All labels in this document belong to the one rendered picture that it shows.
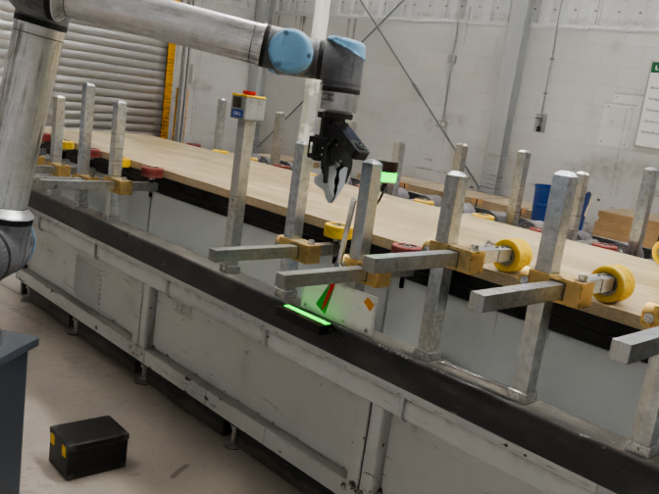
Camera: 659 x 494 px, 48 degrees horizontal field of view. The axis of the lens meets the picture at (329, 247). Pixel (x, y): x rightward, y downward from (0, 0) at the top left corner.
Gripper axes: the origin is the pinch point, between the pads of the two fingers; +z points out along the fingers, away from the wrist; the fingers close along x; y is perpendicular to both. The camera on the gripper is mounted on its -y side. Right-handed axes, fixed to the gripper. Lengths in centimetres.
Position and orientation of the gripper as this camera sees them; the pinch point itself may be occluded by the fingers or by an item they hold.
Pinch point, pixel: (332, 198)
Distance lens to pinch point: 177.2
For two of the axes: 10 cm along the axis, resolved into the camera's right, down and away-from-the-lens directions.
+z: -1.3, 9.7, 1.9
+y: -6.8, -2.3, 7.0
